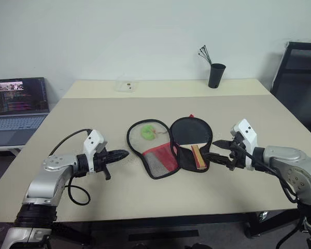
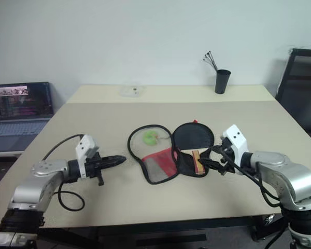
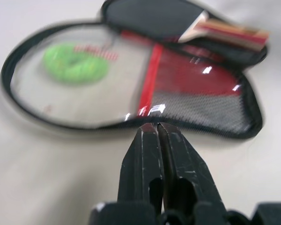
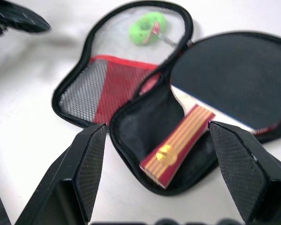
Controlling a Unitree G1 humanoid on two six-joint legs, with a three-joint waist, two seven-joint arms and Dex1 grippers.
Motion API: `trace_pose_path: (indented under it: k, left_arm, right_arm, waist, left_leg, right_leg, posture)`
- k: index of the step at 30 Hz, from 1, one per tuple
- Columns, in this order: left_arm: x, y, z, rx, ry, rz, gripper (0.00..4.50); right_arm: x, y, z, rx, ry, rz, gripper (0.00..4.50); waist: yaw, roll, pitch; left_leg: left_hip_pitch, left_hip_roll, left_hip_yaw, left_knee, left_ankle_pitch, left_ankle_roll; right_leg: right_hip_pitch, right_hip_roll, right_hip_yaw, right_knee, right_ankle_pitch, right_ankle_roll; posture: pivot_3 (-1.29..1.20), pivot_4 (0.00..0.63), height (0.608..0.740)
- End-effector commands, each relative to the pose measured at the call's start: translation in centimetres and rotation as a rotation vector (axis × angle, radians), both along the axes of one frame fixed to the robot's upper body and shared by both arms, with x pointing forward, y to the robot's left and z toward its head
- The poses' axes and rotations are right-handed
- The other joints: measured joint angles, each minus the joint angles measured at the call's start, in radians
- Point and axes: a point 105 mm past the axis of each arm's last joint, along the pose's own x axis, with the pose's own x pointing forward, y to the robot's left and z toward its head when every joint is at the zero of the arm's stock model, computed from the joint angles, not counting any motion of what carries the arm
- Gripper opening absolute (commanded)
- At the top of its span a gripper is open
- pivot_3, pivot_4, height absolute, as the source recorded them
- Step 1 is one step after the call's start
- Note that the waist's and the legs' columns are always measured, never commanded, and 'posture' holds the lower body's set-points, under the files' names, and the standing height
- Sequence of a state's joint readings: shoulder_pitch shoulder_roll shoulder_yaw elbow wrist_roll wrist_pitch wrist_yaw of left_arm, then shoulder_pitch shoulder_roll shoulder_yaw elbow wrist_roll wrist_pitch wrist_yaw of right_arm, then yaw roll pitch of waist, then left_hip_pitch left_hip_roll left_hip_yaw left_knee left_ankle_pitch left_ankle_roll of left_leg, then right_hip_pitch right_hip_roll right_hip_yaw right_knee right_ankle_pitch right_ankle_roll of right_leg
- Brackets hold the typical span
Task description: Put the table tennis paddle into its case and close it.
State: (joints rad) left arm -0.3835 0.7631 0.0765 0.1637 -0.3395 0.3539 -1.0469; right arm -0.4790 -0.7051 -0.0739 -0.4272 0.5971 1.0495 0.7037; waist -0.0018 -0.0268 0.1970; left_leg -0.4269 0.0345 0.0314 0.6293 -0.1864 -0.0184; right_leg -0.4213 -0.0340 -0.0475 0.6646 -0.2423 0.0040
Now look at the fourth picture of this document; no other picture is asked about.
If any black zippered paddle case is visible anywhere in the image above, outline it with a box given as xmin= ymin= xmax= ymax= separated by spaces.
xmin=52 ymin=0 xmax=281 ymax=195

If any green fuzzy zipper charm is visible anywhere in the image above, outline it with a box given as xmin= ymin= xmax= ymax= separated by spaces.
xmin=127 ymin=12 xmax=178 ymax=49

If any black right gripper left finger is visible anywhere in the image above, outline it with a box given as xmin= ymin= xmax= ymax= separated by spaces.
xmin=15 ymin=123 xmax=108 ymax=225

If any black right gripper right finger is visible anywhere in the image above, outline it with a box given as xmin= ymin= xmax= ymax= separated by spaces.
xmin=207 ymin=121 xmax=281 ymax=225

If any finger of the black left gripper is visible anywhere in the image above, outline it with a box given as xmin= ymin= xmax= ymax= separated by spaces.
xmin=0 ymin=0 xmax=52 ymax=36

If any table tennis paddle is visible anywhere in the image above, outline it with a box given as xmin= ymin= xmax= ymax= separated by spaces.
xmin=140 ymin=34 xmax=281 ymax=189

